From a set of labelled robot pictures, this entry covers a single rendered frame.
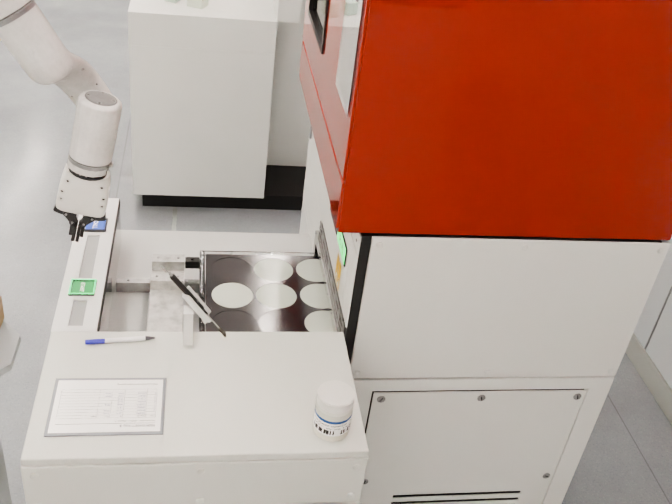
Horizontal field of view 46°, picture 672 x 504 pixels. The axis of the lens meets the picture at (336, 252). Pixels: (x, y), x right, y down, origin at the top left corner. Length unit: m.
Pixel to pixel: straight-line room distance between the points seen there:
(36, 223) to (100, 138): 2.31
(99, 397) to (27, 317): 1.78
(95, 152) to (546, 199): 0.91
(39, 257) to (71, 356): 2.01
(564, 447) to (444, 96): 1.10
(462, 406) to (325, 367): 0.46
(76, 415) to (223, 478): 0.30
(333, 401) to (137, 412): 0.37
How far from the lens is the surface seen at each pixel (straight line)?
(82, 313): 1.82
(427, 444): 2.09
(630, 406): 3.37
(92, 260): 1.98
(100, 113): 1.61
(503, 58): 1.52
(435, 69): 1.49
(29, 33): 1.58
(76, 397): 1.62
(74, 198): 1.73
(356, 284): 1.70
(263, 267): 2.06
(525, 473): 2.28
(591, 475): 3.03
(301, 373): 1.67
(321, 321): 1.90
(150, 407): 1.58
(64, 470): 1.54
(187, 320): 1.67
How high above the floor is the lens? 2.10
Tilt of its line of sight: 34 degrees down
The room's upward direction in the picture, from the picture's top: 8 degrees clockwise
